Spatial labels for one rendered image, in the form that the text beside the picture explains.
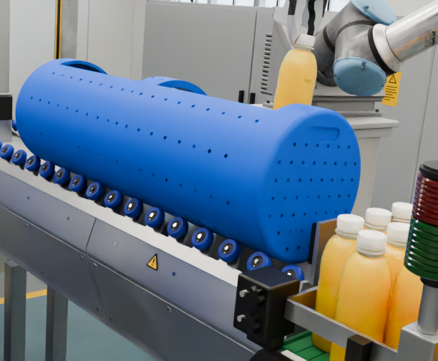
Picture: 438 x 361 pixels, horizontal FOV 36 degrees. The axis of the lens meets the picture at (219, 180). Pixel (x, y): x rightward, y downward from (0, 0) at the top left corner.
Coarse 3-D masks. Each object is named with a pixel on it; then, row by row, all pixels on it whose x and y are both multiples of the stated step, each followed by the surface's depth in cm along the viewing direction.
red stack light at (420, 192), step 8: (424, 176) 60; (424, 184) 59; (432, 184) 58; (416, 192) 60; (424, 192) 59; (432, 192) 58; (416, 200) 60; (424, 200) 59; (432, 200) 58; (416, 208) 60; (424, 208) 59; (432, 208) 58; (416, 216) 60; (424, 216) 59; (432, 216) 58; (432, 224) 59
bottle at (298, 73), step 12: (300, 48) 123; (312, 48) 123; (288, 60) 123; (300, 60) 122; (312, 60) 123; (288, 72) 122; (300, 72) 122; (312, 72) 123; (288, 84) 123; (300, 84) 122; (312, 84) 123; (276, 96) 125; (288, 96) 123; (300, 96) 123; (312, 96) 125; (276, 108) 125
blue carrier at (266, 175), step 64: (64, 64) 169; (64, 128) 152; (128, 128) 135; (192, 128) 123; (256, 128) 114; (320, 128) 116; (128, 192) 143; (192, 192) 122; (256, 192) 109; (320, 192) 120
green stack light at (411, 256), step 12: (420, 228) 60; (432, 228) 59; (408, 240) 62; (420, 240) 60; (432, 240) 59; (408, 252) 61; (420, 252) 60; (432, 252) 59; (408, 264) 61; (420, 264) 60; (432, 264) 59; (420, 276) 60; (432, 276) 59
